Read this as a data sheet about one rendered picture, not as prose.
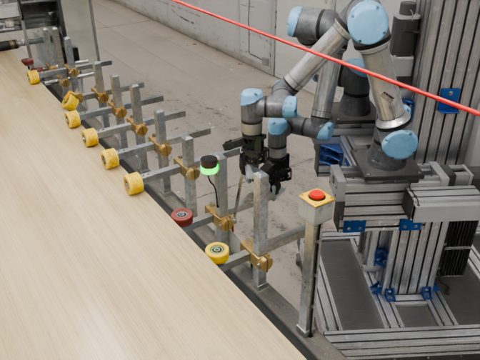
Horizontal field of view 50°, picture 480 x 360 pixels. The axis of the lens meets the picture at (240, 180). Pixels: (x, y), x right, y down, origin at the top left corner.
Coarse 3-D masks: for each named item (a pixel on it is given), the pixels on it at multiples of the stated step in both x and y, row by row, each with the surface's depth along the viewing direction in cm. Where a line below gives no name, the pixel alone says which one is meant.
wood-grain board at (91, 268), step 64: (0, 64) 344; (0, 128) 257; (64, 128) 256; (0, 192) 204; (64, 192) 204; (0, 256) 170; (64, 256) 170; (128, 256) 170; (192, 256) 169; (0, 320) 146; (64, 320) 145; (128, 320) 145; (192, 320) 145; (256, 320) 145
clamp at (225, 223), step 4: (208, 204) 202; (208, 208) 199; (212, 208) 199; (212, 212) 197; (216, 216) 194; (224, 216) 194; (228, 216) 195; (216, 220) 195; (220, 220) 193; (224, 220) 193; (228, 220) 193; (232, 220) 194; (216, 224) 196; (220, 224) 193; (224, 224) 192; (228, 224) 194; (232, 224) 195; (220, 228) 195; (224, 228) 193; (228, 228) 194
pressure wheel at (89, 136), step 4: (92, 128) 237; (84, 132) 234; (88, 132) 235; (92, 132) 235; (84, 136) 236; (88, 136) 234; (92, 136) 235; (96, 136) 236; (84, 140) 237; (88, 140) 234; (92, 140) 235; (96, 140) 236; (84, 144) 239; (88, 144) 235; (92, 144) 237
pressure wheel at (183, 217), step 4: (172, 212) 191; (176, 212) 191; (180, 212) 190; (184, 212) 191; (188, 212) 190; (172, 216) 188; (176, 216) 188; (180, 216) 189; (184, 216) 189; (188, 216) 188; (192, 216) 190; (176, 220) 187; (180, 220) 186; (184, 220) 187; (188, 220) 187; (192, 220) 190; (180, 224) 187; (184, 224) 188; (188, 224) 188
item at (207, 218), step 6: (270, 192) 211; (270, 198) 211; (234, 204) 203; (240, 204) 203; (246, 204) 205; (252, 204) 206; (228, 210) 200; (240, 210) 204; (198, 216) 196; (204, 216) 196; (210, 216) 196; (192, 222) 193; (198, 222) 194; (204, 222) 196; (210, 222) 198; (186, 228) 192; (192, 228) 194
